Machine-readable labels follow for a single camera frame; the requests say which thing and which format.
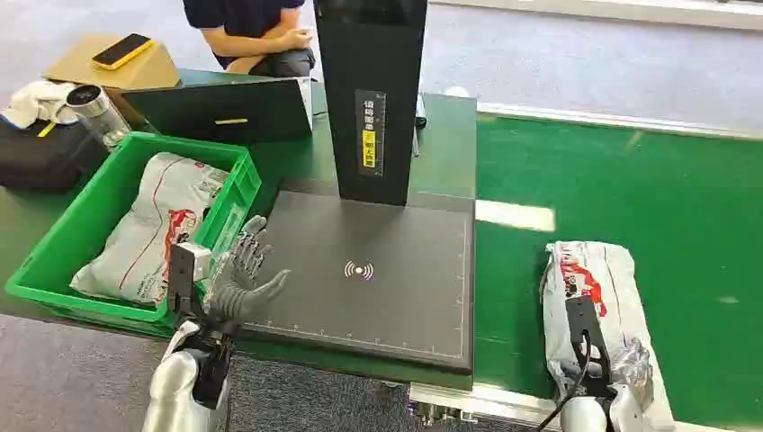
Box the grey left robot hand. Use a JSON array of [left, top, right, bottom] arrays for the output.
[[204, 215, 292, 335]]

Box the black cable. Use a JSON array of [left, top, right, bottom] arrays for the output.
[[534, 331, 592, 432]]

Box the person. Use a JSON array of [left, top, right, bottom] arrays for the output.
[[182, 0, 318, 78]]

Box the silver conveyor frame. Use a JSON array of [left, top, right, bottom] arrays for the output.
[[408, 382, 562, 432]]

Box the black laptop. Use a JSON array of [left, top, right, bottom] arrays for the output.
[[121, 76, 315, 146]]

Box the brown cardboard box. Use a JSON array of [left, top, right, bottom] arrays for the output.
[[41, 32, 182, 92]]

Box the black scanner column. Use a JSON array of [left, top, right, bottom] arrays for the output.
[[313, 0, 429, 208]]

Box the grey parcel with red print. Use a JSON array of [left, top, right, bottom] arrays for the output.
[[69, 151, 231, 307], [538, 240, 677, 432]]

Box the phone in yellow case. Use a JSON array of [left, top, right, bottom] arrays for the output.
[[91, 32, 154, 71]]

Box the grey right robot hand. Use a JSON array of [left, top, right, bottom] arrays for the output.
[[607, 337, 656, 414]]

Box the black right wrist camera bracket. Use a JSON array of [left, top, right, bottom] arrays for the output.
[[564, 295, 619, 400]]

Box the black bag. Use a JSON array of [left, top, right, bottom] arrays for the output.
[[0, 118, 110, 194]]

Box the clear bottle with steel lid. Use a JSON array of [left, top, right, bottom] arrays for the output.
[[65, 84, 131, 149]]

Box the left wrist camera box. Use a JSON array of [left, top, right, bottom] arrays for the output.
[[166, 241, 213, 318]]

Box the green conveyor belt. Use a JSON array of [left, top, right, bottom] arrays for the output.
[[472, 112, 763, 431]]

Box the green plastic crate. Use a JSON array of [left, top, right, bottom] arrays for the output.
[[4, 130, 263, 339]]

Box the white cloth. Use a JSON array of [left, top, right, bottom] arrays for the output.
[[1, 79, 80, 130]]

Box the black scanner base plate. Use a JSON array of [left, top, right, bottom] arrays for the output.
[[237, 190, 477, 377]]

